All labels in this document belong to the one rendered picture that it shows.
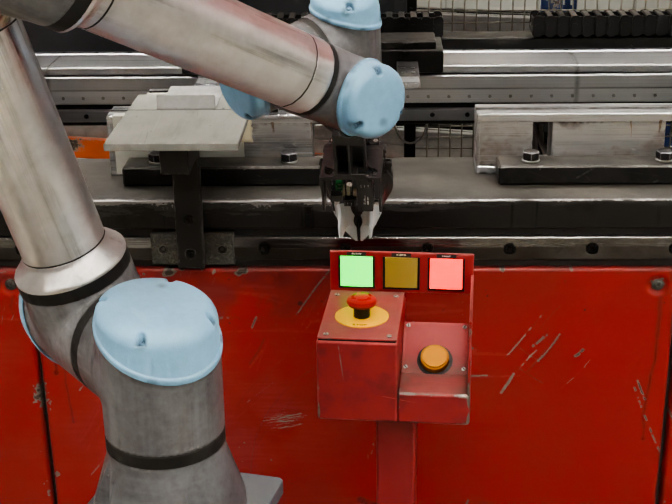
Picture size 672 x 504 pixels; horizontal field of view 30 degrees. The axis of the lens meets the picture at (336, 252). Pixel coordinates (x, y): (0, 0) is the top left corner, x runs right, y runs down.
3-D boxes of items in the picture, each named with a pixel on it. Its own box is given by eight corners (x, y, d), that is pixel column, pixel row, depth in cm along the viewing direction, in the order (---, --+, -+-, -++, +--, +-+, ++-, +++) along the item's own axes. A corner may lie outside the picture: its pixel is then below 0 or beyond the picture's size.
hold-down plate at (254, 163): (123, 186, 190) (121, 167, 189) (129, 175, 195) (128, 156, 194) (321, 185, 189) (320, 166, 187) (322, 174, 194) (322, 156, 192)
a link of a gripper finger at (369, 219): (356, 263, 156) (353, 206, 150) (359, 232, 161) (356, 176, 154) (381, 264, 156) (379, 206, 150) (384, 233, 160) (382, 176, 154)
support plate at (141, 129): (103, 151, 167) (103, 144, 167) (138, 100, 192) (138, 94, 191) (238, 150, 167) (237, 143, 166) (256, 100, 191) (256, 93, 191)
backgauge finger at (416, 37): (370, 96, 194) (370, 64, 192) (371, 58, 218) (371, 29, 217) (447, 95, 194) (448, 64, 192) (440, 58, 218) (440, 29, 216)
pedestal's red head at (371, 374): (317, 419, 166) (314, 295, 159) (331, 365, 181) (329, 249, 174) (469, 426, 164) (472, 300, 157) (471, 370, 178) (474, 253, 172)
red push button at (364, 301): (345, 326, 166) (345, 301, 165) (348, 313, 170) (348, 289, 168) (375, 327, 166) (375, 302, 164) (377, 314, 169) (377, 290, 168)
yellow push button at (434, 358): (420, 375, 169) (419, 367, 167) (421, 351, 171) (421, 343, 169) (448, 376, 169) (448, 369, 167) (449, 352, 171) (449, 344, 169)
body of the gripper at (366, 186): (320, 215, 149) (313, 133, 141) (326, 171, 156) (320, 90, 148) (384, 216, 148) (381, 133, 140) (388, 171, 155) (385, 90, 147)
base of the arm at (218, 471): (215, 568, 117) (210, 476, 113) (68, 544, 121) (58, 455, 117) (267, 483, 130) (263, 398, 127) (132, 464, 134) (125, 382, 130)
